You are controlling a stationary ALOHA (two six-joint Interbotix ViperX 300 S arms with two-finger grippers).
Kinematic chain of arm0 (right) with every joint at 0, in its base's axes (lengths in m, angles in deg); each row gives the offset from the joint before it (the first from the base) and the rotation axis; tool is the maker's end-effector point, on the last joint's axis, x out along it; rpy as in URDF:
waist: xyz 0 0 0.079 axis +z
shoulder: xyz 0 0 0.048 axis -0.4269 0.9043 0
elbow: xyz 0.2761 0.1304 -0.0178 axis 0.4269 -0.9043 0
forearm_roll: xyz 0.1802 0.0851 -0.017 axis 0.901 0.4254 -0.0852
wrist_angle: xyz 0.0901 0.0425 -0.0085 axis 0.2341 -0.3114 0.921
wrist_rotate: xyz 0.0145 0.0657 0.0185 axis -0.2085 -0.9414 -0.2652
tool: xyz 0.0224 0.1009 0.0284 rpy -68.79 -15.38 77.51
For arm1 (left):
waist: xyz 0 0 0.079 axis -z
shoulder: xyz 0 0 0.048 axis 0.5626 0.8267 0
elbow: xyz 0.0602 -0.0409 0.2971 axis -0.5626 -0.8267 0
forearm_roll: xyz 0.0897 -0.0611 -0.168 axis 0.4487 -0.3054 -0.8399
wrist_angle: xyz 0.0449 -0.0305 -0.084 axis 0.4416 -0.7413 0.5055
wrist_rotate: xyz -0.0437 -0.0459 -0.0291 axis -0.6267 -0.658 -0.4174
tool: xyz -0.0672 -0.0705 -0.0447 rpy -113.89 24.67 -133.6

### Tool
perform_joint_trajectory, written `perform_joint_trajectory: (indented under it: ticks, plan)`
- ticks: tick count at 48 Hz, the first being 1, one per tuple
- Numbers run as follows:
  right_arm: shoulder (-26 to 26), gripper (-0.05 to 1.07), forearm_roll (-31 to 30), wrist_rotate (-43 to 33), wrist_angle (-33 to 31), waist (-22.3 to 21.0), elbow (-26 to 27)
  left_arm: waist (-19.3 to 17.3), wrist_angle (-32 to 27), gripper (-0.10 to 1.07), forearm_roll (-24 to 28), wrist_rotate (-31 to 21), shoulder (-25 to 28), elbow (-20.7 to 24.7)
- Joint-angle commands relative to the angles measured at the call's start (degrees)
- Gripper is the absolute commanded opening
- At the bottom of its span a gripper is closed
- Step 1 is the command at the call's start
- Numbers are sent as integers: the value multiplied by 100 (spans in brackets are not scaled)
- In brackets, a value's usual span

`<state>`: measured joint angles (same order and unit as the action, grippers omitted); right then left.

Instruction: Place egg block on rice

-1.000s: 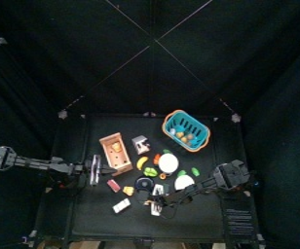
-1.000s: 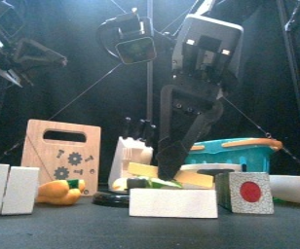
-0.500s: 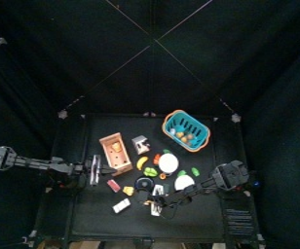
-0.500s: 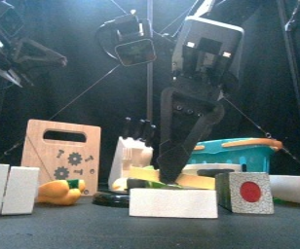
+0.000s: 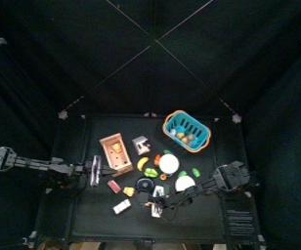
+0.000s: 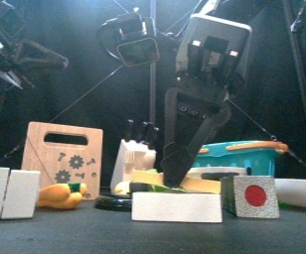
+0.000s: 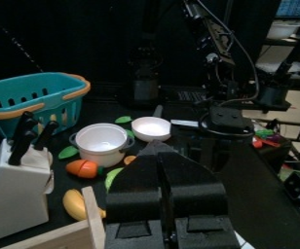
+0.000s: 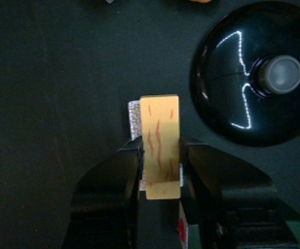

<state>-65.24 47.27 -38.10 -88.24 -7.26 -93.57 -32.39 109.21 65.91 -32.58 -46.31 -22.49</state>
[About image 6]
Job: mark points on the yellow egg block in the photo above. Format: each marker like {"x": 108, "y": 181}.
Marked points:
{"x": 200, "y": 185}

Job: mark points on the white toy knife block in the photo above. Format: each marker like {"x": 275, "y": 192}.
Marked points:
{"x": 131, "y": 165}

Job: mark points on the sushi roll block red dot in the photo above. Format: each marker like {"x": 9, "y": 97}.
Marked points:
{"x": 251, "y": 196}

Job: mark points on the white round plate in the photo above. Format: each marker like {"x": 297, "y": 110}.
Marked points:
{"x": 195, "y": 171}

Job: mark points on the teal basket with orange rim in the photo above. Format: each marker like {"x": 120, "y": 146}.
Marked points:
{"x": 249, "y": 160}

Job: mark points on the green toy lettuce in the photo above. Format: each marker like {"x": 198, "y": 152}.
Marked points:
{"x": 163, "y": 189}

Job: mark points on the black round pot lid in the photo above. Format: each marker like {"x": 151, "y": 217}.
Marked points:
{"x": 113, "y": 202}

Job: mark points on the wooden toy tool box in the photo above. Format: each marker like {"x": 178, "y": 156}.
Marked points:
{"x": 36, "y": 155}

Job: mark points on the white round bowl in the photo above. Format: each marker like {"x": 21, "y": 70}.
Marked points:
{"x": 300, "y": 193}

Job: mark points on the small green toy leaf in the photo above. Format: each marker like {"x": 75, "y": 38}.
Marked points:
{"x": 284, "y": 205}

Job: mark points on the yellow toy bell pepper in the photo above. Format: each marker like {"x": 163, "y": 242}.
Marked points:
{"x": 63, "y": 196}

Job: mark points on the black frame pole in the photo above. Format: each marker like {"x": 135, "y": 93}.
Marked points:
{"x": 152, "y": 86}

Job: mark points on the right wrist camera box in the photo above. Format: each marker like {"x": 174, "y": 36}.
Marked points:
{"x": 138, "y": 51}

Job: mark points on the black frame corner post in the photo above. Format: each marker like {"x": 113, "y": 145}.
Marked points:
{"x": 300, "y": 66}

